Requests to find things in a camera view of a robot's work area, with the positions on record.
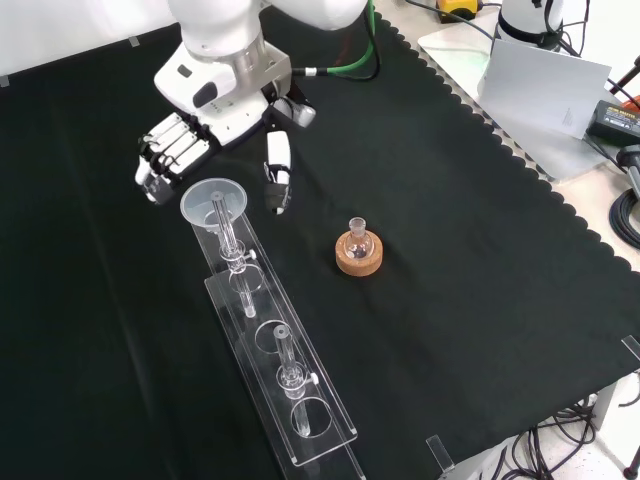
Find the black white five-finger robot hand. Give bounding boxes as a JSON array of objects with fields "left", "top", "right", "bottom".
[{"left": 133, "top": 42, "right": 317, "bottom": 216}]

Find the translucent plastic funnel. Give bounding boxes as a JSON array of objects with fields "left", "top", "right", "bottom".
[{"left": 179, "top": 177, "right": 249, "bottom": 237}]

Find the clear acrylic funnel stand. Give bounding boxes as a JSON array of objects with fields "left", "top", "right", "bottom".
[{"left": 191, "top": 189, "right": 365, "bottom": 480}]

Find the small round-bottom glass flask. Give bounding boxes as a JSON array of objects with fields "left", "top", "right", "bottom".
[{"left": 343, "top": 217, "right": 375, "bottom": 261}]

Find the yellow stop button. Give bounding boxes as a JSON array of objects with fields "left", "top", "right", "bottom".
[{"left": 434, "top": 0, "right": 482, "bottom": 24}]

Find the black bench cloth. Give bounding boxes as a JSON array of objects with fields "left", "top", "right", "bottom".
[{"left": 0, "top": 9, "right": 640, "bottom": 480}]

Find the pale board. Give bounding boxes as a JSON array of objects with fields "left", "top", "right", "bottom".
[{"left": 482, "top": 38, "right": 612, "bottom": 140}]

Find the black power adapter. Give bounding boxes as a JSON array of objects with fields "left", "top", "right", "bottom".
[{"left": 585, "top": 99, "right": 640, "bottom": 146}]

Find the green cable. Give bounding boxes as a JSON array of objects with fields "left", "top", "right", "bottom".
[{"left": 289, "top": 0, "right": 382, "bottom": 81}]

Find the cork ring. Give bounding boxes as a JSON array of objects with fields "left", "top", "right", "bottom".
[{"left": 334, "top": 232, "right": 386, "bottom": 277}]

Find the coiled black cable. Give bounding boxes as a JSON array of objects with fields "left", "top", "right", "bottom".
[{"left": 608, "top": 189, "right": 640, "bottom": 249}]

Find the black floor cable bundle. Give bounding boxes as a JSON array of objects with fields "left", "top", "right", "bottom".
[{"left": 499, "top": 394, "right": 604, "bottom": 480}]

